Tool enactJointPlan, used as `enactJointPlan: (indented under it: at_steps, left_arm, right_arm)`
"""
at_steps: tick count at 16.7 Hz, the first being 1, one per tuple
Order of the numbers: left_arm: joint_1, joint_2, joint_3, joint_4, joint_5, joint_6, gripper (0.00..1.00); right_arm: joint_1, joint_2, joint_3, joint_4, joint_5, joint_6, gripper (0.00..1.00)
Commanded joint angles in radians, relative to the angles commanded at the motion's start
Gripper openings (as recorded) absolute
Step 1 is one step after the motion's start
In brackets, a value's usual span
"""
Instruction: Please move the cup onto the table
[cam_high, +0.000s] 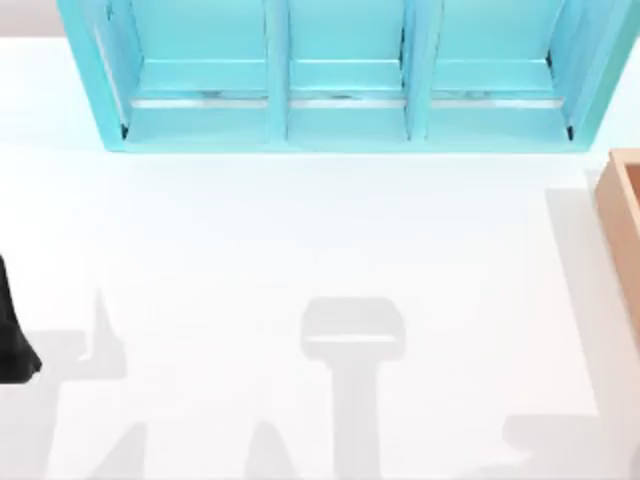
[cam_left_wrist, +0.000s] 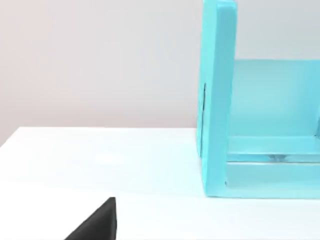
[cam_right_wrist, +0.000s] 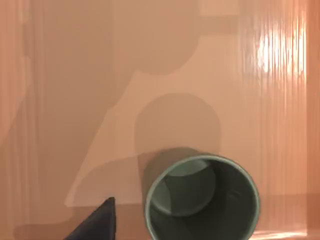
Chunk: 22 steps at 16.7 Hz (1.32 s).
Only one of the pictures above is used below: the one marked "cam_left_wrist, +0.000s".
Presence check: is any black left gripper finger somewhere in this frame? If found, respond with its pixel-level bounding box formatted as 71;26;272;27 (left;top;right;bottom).
63;196;117;240

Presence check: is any light blue rack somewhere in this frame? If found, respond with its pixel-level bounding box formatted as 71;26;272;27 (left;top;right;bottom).
196;0;320;200

